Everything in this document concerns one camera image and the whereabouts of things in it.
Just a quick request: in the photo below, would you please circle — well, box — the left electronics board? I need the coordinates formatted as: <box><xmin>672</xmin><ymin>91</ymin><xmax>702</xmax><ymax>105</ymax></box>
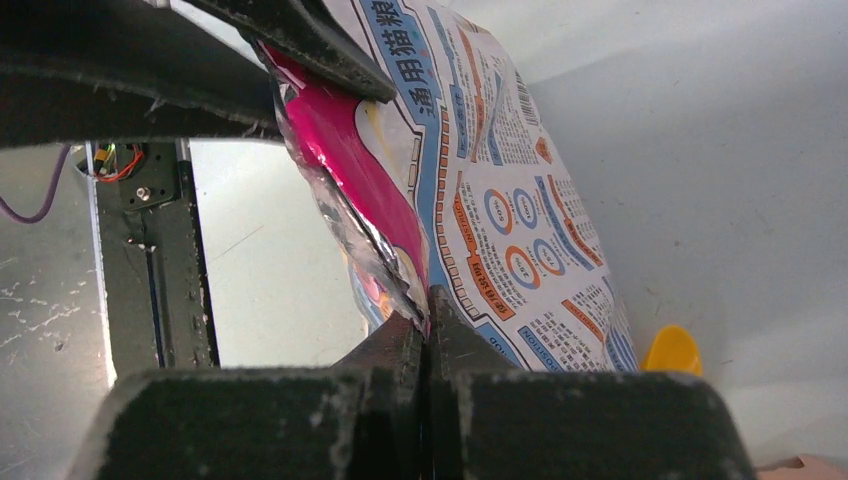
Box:
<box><xmin>75</xmin><ymin>143</ymin><xmax>145</xmax><ymax>183</ymax></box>

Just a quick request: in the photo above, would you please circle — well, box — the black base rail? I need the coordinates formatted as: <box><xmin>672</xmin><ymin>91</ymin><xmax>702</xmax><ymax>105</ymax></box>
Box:
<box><xmin>90</xmin><ymin>140</ymin><xmax>221</xmax><ymax>377</ymax></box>

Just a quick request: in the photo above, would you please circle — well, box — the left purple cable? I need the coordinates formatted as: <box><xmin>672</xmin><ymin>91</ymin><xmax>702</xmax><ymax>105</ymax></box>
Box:
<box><xmin>0</xmin><ymin>144</ymin><xmax>73</xmax><ymax>225</ymax></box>

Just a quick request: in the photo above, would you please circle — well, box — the yellow plastic scoop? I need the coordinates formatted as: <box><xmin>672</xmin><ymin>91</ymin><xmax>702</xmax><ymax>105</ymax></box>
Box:
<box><xmin>641</xmin><ymin>325</ymin><xmax>703</xmax><ymax>377</ymax></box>

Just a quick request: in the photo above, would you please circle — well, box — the colourful pet food bag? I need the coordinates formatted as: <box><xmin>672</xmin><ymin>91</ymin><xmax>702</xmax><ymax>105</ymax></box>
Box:
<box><xmin>256</xmin><ymin>1</ymin><xmax>638</xmax><ymax>372</ymax></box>

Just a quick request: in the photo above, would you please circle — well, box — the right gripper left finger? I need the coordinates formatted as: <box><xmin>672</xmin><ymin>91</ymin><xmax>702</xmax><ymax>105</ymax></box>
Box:
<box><xmin>69</xmin><ymin>315</ymin><xmax>423</xmax><ymax>479</ymax></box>

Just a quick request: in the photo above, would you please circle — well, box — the pink double bowl stand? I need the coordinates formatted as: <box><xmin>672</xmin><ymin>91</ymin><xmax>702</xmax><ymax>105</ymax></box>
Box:
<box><xmin>757</xmin><ymin>454</ymin><xmax>847</xmax><ymax>480</ymax></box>

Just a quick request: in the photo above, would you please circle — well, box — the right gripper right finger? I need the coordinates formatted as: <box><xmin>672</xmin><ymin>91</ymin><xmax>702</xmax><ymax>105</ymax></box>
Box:
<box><xmin>428</xmin><ymin>286</ymin><xmax>756</xmax><ymax>479</ymax></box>

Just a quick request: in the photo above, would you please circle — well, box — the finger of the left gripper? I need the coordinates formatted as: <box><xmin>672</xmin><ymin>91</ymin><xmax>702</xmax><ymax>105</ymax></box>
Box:
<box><xmin>1</xmin><ymin>1</ymin><xmax>280</xmax><ymax>148</ymax></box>
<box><xmin>190</xmin><ymin>1</ymin><xmax>397</xmax><ymax>103</ymax></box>

